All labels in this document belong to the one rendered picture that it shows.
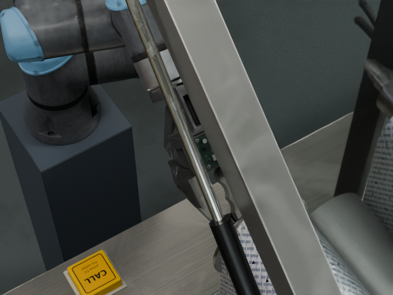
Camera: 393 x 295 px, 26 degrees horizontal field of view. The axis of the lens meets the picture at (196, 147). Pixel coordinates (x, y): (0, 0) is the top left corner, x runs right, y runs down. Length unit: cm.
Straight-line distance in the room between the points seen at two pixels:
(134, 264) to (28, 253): 111
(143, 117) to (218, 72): 234
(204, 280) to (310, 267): 97
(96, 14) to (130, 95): 175
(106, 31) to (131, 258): 50
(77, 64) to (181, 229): 35
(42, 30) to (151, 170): 159
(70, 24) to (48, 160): 54
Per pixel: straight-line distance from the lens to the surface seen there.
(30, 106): 164
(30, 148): 167
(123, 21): 107
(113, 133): 167
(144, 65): 107
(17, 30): 115
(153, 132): 279
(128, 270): 150
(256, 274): 106
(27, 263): 257
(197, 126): 105
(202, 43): 49
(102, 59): 153
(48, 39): 115
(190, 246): 152
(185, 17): 49
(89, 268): 148
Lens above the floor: 223
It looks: 54 degrees down
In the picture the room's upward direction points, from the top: straight up
